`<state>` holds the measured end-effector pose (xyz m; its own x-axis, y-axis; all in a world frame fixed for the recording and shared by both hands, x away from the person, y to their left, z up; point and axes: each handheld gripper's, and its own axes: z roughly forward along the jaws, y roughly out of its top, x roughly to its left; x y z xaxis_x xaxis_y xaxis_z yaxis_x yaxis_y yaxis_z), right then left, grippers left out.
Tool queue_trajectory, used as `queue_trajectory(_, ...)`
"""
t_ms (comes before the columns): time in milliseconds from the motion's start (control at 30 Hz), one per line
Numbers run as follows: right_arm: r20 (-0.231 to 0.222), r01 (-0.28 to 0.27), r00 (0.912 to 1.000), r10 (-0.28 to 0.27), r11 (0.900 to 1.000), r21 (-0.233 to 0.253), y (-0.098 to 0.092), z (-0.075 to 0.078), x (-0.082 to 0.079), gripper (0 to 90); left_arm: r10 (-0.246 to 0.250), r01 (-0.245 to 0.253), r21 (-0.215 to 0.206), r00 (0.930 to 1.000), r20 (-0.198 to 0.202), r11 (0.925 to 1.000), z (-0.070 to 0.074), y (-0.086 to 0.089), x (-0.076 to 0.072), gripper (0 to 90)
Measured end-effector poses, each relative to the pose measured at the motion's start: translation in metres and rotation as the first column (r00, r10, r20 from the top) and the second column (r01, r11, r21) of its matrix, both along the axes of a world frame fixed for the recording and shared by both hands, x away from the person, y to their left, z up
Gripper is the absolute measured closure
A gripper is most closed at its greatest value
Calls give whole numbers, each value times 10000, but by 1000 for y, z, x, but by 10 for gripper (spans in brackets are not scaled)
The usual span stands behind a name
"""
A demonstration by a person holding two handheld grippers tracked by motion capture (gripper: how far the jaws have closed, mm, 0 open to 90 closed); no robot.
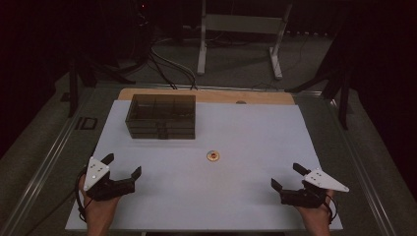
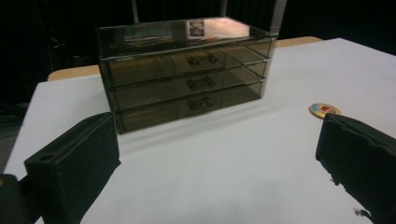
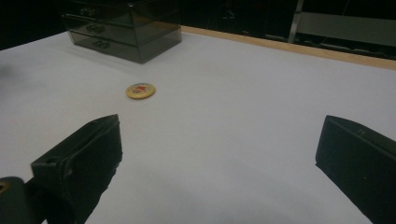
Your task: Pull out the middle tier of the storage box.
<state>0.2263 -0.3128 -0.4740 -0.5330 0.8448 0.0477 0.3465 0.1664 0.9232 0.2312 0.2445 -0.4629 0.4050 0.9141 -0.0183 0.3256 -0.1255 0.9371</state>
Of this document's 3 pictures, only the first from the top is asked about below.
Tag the dark transparent compartment box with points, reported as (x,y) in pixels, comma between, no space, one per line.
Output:
(160,114)

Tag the round yellow cartoon badge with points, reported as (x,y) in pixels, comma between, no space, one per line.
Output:
(213,156)

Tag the dark equipment with red light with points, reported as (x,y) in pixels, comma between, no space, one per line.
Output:
(141,29)

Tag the white metal stand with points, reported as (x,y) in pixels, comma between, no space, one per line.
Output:
(242,23)

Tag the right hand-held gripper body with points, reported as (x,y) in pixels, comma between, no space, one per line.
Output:
(305,197)

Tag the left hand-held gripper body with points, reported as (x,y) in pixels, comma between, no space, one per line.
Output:
(108,190)

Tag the black rectangular floor frame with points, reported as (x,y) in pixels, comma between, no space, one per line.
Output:
(86,123)

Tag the black tripod stand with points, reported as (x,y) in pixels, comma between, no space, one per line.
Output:
(342,95)
(73,88)

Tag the person's left hand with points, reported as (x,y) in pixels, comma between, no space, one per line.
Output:
(98,213)

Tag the person's right hand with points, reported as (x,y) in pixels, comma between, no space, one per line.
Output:
(317,219)

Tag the metal floor rail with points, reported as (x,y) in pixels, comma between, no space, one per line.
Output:
(42,167)
(364,183)

